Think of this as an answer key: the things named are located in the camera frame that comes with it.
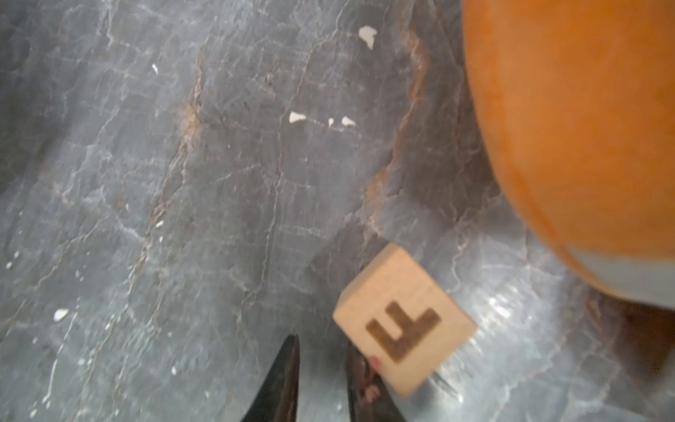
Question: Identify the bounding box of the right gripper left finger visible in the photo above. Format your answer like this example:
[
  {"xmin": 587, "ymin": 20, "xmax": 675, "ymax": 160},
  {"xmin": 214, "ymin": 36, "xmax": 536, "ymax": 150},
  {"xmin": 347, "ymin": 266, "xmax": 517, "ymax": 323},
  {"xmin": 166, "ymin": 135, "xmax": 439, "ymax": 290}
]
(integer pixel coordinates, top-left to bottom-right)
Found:
[{"xmin": 241, "ymin": 335, "xmax": 300, "ymax": 422}]

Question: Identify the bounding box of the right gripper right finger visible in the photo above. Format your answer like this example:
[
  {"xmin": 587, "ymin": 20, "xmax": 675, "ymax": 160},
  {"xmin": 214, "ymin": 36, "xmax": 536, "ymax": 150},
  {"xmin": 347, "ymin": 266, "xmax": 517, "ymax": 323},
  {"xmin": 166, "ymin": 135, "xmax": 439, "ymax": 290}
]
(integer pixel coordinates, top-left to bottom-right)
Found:
[{"xmin": 346, "ymin": 345, "xmax": 405, "ymax": 422}]

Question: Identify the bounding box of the wooden block letter F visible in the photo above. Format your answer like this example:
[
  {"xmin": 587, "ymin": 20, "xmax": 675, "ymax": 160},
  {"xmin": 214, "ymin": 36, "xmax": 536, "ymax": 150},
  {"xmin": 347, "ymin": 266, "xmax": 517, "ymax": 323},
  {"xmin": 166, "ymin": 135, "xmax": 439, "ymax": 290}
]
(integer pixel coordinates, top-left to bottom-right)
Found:
[{"xmin": 333, "ymin": 243, "xmax": 477, "ymax": 397}]

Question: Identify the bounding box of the orange shark plush toy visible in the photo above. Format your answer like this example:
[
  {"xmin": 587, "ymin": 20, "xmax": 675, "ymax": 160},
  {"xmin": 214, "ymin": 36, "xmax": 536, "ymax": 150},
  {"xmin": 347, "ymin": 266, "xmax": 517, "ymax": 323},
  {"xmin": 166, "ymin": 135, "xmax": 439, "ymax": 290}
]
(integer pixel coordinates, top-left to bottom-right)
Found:
[{"xmin": 462, "ymin": 1, "xmax": 674, "ymax": 309}]

